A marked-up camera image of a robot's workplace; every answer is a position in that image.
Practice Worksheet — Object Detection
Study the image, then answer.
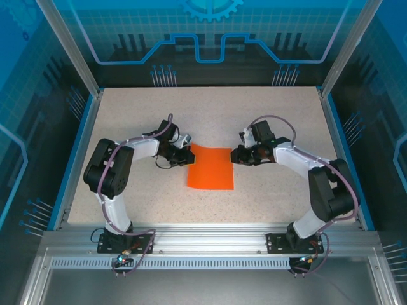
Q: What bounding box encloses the left cable connector green light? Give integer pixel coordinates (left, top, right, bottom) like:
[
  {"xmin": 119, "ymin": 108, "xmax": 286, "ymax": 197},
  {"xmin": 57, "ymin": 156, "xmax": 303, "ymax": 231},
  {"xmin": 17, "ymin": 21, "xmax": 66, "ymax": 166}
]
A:
[{"xmin": 116, "ymin": 250, "xmax": 134, "ymax": 267}]

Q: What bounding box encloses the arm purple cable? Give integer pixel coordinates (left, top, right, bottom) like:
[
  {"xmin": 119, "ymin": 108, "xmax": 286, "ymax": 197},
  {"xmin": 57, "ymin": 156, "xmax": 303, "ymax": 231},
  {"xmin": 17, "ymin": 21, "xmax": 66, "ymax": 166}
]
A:
[
  {"xmin": 246, "ymin": 114, "xmax": 362, "ymax": 278},
  {"xmin": 95, "ymin": 113, "xmax": 174, "ymax": 278}
]

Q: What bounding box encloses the orange paper sheet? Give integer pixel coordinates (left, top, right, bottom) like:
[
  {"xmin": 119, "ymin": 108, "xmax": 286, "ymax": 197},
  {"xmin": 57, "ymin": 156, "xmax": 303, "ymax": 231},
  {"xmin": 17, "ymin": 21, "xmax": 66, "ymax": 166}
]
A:
[{"xmin": 186, "ymin": 142, "xmax": 235, "ymax": 191}]

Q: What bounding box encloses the slotted grey cable duct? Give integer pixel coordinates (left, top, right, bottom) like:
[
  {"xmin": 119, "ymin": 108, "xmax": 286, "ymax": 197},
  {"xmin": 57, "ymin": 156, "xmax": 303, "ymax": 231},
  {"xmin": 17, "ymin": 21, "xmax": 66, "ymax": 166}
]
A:
[{"xmin": 50, "ymin": 256, "xmax": 293, "ymax": 271}]

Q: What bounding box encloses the aluminium frame post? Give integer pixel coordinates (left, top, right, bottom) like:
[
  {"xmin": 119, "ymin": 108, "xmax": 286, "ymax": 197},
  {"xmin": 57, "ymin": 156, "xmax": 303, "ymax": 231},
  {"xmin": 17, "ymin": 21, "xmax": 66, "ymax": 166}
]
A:
[
  {"xmin": 317, "ymin": 0, "xmax": 385, "ymax": 99},
  {"xmin": 34, "ymin": 0, "xmax": 105, "ymax": 98}
]

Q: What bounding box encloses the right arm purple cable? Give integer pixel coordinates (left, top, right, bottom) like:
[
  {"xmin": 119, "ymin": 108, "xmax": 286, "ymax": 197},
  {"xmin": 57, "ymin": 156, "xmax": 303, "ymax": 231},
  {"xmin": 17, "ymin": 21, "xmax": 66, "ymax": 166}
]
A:
[{"xmin": 246, "ymin": 114, "xmax": 362, "ymax": 278}]

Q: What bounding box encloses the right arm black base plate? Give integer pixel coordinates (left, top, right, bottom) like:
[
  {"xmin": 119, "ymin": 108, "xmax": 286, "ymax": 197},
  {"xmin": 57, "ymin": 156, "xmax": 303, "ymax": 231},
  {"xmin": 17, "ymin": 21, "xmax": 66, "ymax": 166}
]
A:
[{"xmin": 266, "ymin": 233, "xmax": 325, "ymax": 254}]

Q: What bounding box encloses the aluminium blue side rail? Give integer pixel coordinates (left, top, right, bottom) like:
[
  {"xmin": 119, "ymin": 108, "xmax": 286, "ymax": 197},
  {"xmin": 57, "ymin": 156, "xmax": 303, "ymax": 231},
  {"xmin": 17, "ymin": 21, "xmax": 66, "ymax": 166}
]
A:
[
  {"xmin": 317, "ymin": 88, "xmax": 376, "ymax": 231},
  {"xmin": 47, "ymin": 88, "xmax": 104, "ymax": 231}
]

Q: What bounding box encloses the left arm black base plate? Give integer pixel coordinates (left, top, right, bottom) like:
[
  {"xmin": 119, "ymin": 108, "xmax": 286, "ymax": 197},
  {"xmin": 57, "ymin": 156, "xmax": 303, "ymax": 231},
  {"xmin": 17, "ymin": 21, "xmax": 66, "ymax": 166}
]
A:
[{"xmin": 97, "ymin": 233, "xmax": 156, "ymax": 254}]

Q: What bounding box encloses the aluminium mounting rail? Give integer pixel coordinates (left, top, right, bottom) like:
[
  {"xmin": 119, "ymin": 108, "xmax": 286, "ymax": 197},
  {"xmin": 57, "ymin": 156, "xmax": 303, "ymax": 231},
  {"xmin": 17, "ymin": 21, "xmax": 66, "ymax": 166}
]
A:
[{"xmin": 43, "ymin": 222, "xmax": 382, "ymax": 258}]

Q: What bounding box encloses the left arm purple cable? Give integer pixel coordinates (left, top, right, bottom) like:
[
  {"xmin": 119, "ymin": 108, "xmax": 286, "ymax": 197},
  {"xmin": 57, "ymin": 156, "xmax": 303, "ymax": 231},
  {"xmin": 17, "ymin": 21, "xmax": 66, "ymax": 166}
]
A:
[{"xmin": 95, "ymin": 113, "xmax": 174, "ymax": 278}]

